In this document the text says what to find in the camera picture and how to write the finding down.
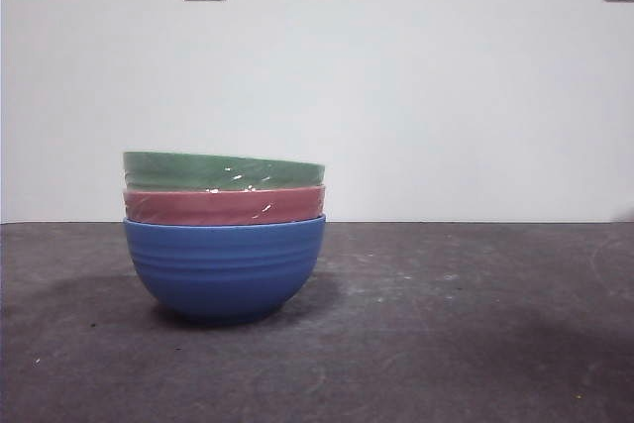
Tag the green ribbed bowl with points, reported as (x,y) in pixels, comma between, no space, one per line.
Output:
(198,173)

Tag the red ribbed bowl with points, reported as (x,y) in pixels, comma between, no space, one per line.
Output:
(198,207)

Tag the blue ribbed bowl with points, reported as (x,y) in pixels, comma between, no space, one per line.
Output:
(223,269)

